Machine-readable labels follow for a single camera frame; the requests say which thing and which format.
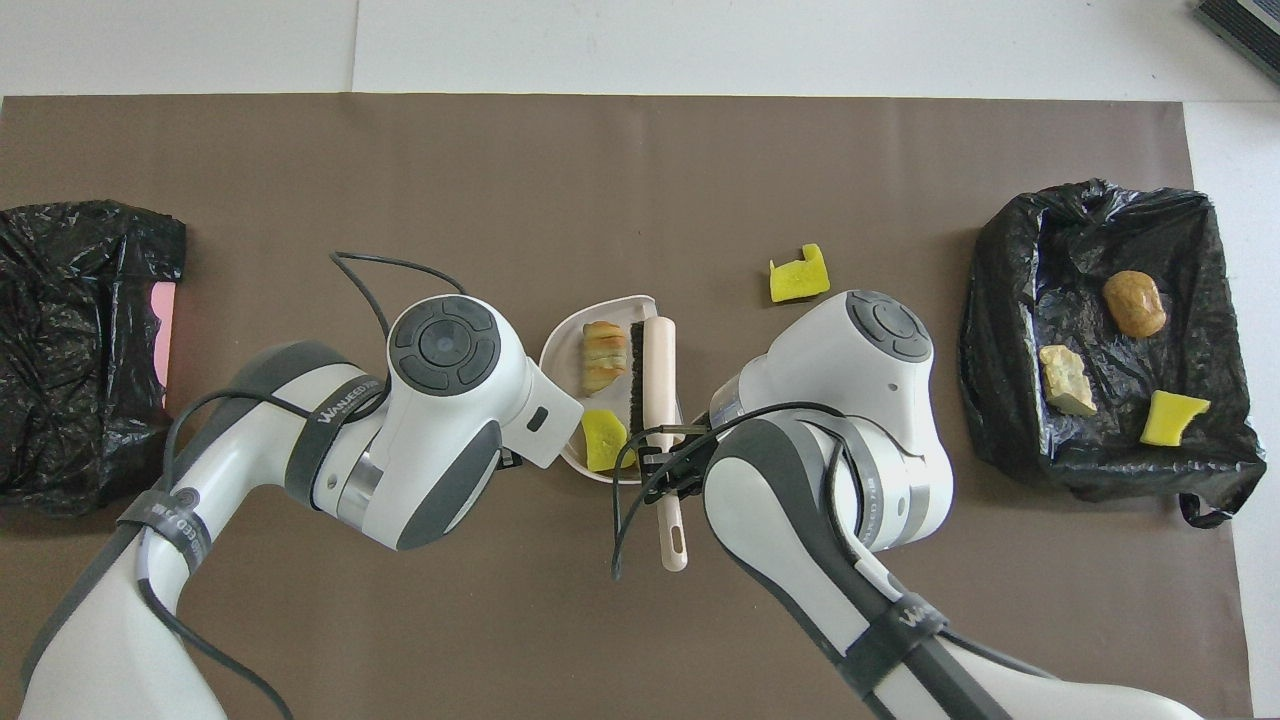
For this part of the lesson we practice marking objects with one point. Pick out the brown paper table mat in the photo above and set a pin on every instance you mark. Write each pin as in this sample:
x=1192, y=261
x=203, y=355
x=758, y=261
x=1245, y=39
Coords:
x=600, y=150

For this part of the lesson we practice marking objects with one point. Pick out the yellow sponge piece with notch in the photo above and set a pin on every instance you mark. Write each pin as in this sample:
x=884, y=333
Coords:
x=795, y=280

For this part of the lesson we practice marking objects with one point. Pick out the pale pink hand brush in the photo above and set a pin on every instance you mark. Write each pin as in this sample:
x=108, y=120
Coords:
x=660, y=370

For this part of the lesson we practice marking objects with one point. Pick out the dark grey ribbed device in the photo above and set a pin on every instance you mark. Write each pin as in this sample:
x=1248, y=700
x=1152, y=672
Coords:
x=1245, y=25

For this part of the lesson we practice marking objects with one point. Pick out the tan striped croissant toy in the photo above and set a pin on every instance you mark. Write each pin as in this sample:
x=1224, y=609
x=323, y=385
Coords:
x=1066, y=382

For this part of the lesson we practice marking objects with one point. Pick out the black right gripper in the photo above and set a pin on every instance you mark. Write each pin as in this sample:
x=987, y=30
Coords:
x=700, y=455

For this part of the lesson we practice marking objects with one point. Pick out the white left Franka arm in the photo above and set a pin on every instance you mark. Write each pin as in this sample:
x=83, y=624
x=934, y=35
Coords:
x=100, y=640

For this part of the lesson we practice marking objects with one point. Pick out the bin lined with black bag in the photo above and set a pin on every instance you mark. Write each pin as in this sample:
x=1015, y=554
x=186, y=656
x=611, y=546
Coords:
x=1010, y=300

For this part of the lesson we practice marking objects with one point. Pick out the orange striped croissant toy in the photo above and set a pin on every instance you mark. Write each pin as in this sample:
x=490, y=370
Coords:
x=605, y=355

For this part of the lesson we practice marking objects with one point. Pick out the pink bin with black bag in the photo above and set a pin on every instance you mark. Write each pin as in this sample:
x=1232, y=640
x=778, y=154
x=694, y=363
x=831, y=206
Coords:
x=80, y=440

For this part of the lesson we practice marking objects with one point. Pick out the yellow sponge wedge piece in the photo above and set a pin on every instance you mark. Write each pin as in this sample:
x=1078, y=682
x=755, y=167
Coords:
x=1172, y=420

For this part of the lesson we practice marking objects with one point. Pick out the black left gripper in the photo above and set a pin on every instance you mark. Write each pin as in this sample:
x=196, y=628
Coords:
x=510, y=461

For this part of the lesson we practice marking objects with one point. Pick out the pale pink plastic dustpan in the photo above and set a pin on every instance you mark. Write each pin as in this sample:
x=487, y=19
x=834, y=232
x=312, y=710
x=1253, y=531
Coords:
x=562, y=360

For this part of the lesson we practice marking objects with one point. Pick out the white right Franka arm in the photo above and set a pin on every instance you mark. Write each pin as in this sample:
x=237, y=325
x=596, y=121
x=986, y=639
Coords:
x=860, y=380

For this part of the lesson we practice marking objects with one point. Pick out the yellow sponge square piece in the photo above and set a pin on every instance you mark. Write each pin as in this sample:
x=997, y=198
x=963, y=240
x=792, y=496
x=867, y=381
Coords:
x=603, y=440

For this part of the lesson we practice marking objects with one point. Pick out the brown potato-shaped bread toy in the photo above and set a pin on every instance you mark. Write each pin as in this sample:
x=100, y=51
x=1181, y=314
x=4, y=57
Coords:
x=1135, y=305

